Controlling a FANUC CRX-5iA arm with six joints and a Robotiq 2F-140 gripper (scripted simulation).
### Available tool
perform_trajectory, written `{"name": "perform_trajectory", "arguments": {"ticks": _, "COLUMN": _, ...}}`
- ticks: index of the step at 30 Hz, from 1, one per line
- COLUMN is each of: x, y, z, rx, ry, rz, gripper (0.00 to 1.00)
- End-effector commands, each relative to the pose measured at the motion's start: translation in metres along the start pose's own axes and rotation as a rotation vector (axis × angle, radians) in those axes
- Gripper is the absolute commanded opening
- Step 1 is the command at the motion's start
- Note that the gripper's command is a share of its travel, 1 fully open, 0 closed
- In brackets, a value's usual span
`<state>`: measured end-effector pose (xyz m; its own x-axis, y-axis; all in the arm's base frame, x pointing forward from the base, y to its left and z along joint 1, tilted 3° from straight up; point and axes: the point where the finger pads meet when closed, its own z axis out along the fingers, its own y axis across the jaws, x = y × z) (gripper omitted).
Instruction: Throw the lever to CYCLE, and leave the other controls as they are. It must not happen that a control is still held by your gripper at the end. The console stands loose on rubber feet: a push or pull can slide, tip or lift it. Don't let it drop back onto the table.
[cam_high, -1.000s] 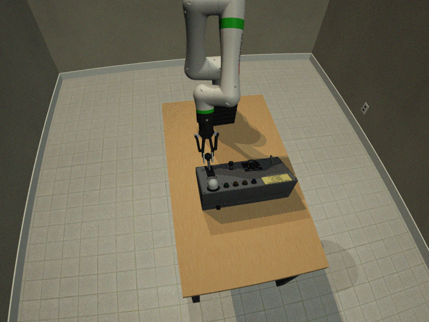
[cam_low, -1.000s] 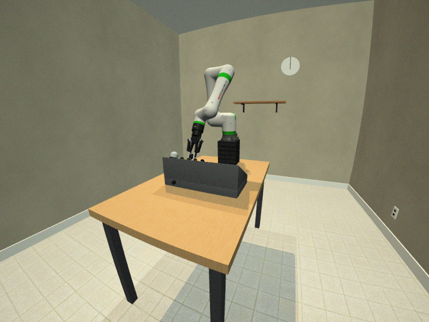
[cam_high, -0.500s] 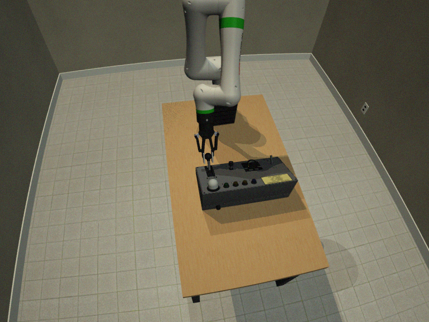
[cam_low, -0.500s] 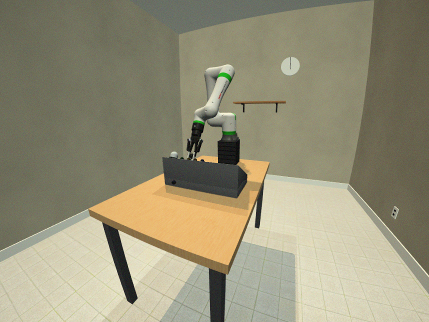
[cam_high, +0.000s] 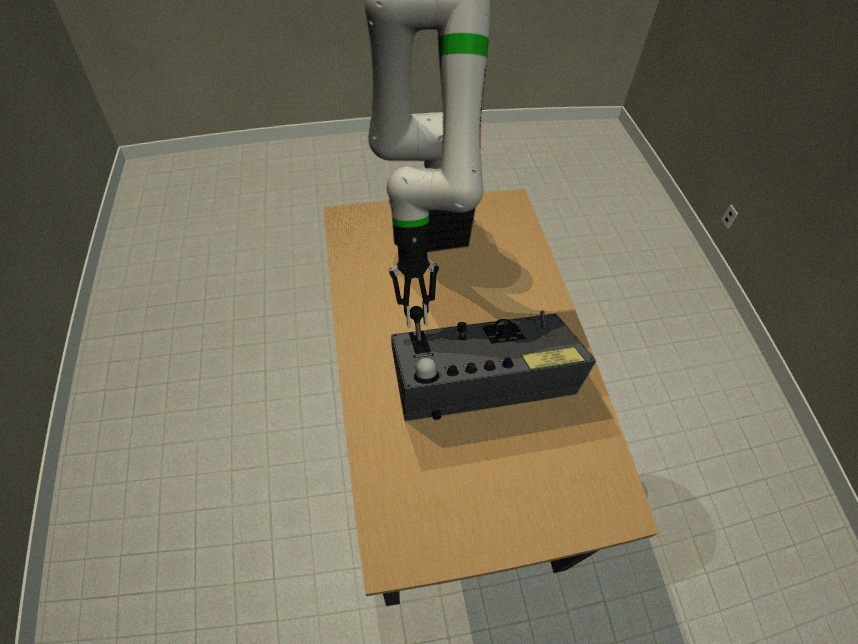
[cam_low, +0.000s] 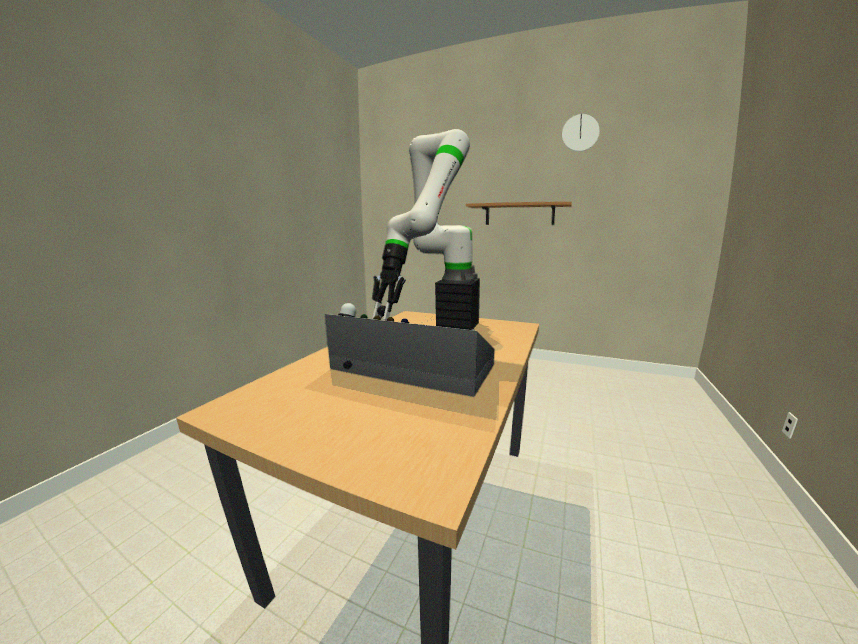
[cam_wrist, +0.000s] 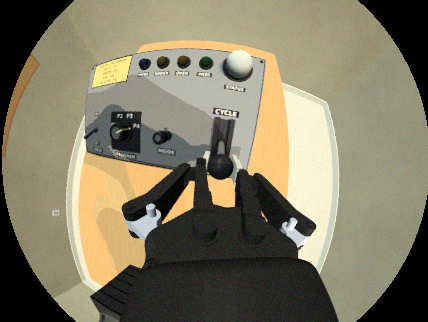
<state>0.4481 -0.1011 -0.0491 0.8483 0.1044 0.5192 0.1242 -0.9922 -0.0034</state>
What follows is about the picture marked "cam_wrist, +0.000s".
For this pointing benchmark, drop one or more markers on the dark grey control console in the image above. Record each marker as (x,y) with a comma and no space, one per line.
(150,92)

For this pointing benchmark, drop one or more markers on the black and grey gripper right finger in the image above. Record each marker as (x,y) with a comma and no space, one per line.
(277,210)

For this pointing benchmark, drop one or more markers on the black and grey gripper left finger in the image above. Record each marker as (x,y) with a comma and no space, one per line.
(144,213)

